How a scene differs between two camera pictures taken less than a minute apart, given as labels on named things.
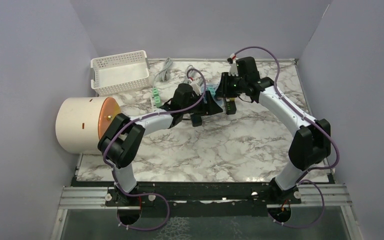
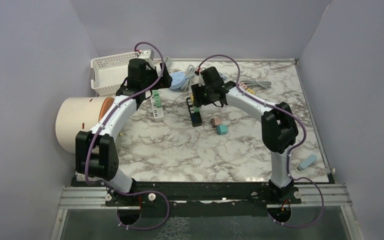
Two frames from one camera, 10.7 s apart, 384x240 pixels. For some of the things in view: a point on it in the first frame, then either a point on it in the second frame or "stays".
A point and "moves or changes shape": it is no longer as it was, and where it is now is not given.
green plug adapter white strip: x=155 y=91 stays
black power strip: x=196 y=120 stays
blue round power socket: x=212 y=88 moves or changes shape
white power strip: x=155 y=109 stays
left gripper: x=210 y=108 to x=164 y=82
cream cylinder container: x=81 y=121 stays
